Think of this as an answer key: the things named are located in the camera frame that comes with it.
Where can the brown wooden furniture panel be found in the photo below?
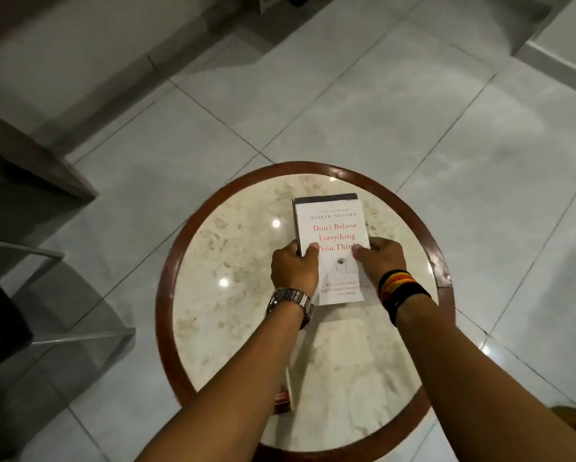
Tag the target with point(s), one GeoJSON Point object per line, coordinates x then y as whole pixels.
{"type": "Point", "coordinates": [33, 158]}

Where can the silver metal wristwatch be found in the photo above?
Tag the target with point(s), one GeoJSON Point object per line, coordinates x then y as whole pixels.
{"type": "Point", "coordinates": [290, 299]}

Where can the wide black wristband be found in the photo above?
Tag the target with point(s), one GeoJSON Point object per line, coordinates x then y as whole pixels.
{"type": "Point", "coordinates": [409, 299]}

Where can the round marble table wooden rim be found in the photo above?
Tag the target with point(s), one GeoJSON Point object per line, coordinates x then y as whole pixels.
{"type": "Point", "coordinates": [240, 264]}

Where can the red yellow striped wristband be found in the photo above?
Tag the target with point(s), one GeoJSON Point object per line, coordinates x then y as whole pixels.
{"type": "Point", "coordinates": [399, 282]}

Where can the person's right thumb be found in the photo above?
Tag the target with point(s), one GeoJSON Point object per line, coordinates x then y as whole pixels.
{"type": "Point", "coordinates": [360, 253]}

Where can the person's right forearm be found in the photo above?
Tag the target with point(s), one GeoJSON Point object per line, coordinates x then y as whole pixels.
{"type": "Point", "coordinates": [471, 389]}

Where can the person's left hand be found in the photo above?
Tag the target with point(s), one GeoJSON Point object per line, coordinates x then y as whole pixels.
{"type": "Point", "coordinates": [293, 269]}

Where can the white paperback book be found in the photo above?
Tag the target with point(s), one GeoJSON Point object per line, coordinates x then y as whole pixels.
{"type": "Point", "coordinates": [333, 226]}

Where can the person's left thumb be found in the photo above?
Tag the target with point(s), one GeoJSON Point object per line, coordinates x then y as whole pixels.
{"type": "Point", "coordinates": [312, 250]}

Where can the person's left forearm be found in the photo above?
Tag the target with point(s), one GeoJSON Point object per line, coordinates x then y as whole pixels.
{"type": "Point", "coordinates": [240, 384]}

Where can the black chair with metal frame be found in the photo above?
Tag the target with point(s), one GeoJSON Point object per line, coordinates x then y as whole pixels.
{"type": "Point", "coordinates": [4, 317]}

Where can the person's right hand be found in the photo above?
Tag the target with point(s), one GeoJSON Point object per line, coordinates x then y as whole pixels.
{"type": "Point", "coordinates": [384, 259]}

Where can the black book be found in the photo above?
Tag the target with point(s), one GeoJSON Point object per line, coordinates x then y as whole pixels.
{"type": "Point", "coordinates": [324, 197]}

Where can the small red box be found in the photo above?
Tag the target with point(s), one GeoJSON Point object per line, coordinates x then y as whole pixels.
{"type": "Point", "coordinates": [282, 402]}

